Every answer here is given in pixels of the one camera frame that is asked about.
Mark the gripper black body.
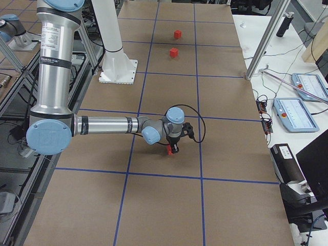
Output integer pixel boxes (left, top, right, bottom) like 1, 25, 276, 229
166, 135, 181, 147

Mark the red block placed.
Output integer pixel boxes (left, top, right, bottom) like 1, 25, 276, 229
174, 30, 182, 39
169, 48, 179, 58
167, 146, 173, 155

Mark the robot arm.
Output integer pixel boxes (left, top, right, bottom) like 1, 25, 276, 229
1, 14, 38, 52
26, 1, 187, 155

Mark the black box white label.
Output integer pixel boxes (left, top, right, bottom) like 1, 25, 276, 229
270, 143, 305, 184

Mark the near teach pendant tablet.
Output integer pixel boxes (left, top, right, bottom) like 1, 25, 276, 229
273, 97, 319, 133

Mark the teach pendant tablet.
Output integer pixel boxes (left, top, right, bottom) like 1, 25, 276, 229
292, 73, 327, 101
273, 97, 319, 133

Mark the black monitor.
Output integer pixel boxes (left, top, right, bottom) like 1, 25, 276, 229
296, 130, 327, 198

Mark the far teach pendant tablet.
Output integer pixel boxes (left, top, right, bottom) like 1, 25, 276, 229
292, 73, 327, 101

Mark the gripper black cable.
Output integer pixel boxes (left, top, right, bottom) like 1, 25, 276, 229
169, 104, 207, 144

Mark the white pedestal column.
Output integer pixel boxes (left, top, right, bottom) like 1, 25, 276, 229
92, 0, 138, 85

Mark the aluminium side frame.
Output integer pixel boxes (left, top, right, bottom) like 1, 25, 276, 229
1, 27, 102, 245

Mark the black handle grip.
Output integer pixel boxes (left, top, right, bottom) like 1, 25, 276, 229
276, 12, 295, 37

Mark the aluminium frame post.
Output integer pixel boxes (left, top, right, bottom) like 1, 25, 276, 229
245, 0, 290, 80

